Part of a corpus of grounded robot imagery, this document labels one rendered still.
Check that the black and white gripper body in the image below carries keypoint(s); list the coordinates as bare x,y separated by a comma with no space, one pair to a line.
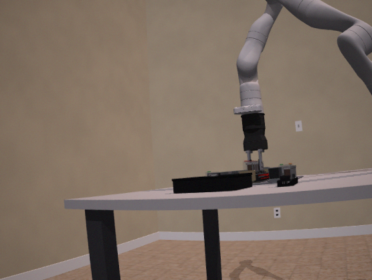
253,123

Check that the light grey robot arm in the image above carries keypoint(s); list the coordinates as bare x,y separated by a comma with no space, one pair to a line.
355,42

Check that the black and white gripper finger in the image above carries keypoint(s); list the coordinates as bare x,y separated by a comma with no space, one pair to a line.
260,158
249,154

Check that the grey relay with green button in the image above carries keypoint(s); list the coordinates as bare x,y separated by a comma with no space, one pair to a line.
214,173

